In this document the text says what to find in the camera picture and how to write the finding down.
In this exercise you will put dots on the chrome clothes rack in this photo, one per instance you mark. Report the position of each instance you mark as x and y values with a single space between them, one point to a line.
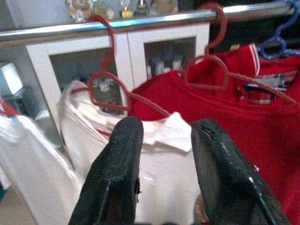
152 20

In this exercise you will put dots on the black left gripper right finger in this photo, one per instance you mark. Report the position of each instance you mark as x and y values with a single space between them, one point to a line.
225 178

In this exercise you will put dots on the red polo shirt striped collar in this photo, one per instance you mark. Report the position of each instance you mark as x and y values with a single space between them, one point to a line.
243 56

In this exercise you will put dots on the plain red polo shirt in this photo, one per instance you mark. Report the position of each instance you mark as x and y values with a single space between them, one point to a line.
234 122

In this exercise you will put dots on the white glass-door cabinet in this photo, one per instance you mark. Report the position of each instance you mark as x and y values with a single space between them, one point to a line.
136 58

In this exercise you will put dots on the red plastic hanger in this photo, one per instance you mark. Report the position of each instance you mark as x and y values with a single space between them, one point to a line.
8 109

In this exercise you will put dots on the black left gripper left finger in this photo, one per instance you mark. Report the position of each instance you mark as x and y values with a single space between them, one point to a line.
117 168

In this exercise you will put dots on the white polo shirt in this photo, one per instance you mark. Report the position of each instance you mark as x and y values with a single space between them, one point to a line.
164 187

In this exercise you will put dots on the small yellow ornament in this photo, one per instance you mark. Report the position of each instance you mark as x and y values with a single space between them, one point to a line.
127 13

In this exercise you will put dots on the white printed T-shirt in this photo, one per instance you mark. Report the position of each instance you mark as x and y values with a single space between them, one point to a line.
35 168

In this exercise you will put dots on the brown white figurine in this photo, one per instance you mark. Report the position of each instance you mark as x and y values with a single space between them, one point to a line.
78 10

